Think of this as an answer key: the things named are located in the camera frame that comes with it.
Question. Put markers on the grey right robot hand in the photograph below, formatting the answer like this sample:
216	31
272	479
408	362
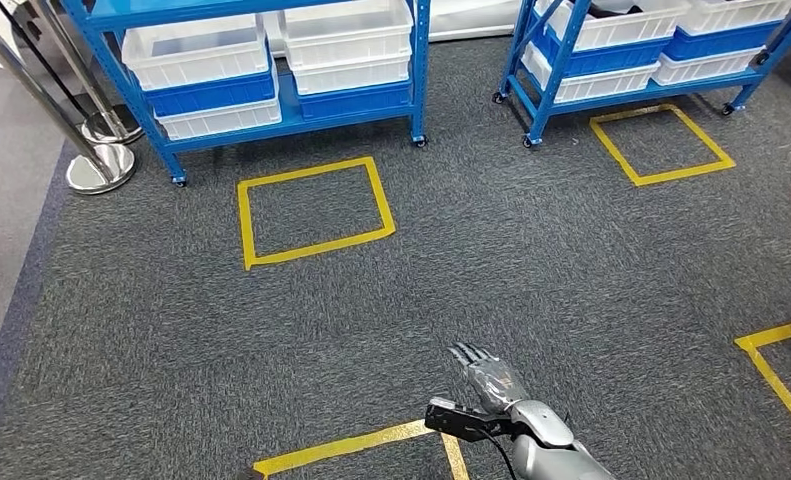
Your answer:
494	381

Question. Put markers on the yellow floor tape square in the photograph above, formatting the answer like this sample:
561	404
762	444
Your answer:
246	225
673	175

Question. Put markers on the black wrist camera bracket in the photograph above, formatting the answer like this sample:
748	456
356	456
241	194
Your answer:
461	417

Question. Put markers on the black parts in bin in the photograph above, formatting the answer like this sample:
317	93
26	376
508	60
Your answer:
610	10

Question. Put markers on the blue metal shelf rack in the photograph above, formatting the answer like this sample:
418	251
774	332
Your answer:
103	40
547	93

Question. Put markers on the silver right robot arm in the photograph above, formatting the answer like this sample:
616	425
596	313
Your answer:
554	444

